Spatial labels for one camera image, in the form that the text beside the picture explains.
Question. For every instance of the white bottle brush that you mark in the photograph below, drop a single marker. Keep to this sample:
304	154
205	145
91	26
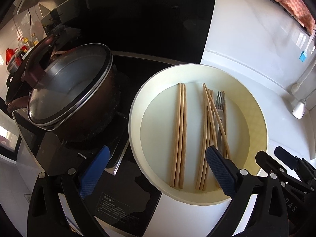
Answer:
295	87

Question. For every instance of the wooden chopstick in basin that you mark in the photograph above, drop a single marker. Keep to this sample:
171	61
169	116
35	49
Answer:
176	136

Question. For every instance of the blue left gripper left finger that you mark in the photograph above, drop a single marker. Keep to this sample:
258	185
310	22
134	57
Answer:
92	175

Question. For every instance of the white round basin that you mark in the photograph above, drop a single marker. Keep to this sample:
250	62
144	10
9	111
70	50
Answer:
152	128

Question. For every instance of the blue silicone basting brush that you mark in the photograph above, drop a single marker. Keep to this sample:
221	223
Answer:
304	54

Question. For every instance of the steel spatula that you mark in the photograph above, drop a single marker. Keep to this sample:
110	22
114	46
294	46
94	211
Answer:
304	93

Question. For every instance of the metal fork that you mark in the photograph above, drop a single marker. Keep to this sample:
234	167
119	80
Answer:
220	109

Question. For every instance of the black induction cooktop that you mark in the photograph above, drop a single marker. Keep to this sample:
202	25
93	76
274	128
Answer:
117	46

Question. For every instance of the pink striped dish cloth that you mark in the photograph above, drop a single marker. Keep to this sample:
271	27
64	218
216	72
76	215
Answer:
293	5

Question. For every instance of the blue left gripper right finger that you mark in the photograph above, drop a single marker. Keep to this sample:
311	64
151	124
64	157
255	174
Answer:
224	171

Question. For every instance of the dark pot with glass lid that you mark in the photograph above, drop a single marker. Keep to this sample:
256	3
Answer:
78	88

